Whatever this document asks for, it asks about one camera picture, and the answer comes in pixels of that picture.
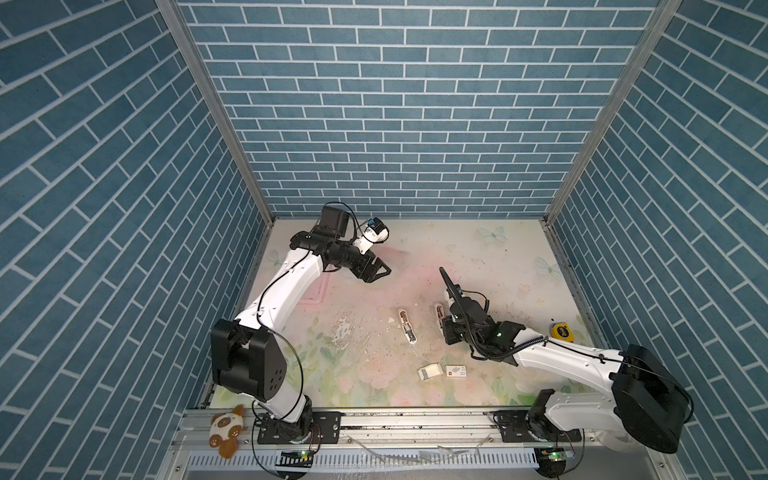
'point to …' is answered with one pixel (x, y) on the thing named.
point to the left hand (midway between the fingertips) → (380, 262)
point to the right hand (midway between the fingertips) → (440, 317)
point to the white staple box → (456, 371)
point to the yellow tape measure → (561, 331)
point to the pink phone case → (315, 294)
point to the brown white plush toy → (225, 429)
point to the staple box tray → (430, 371)
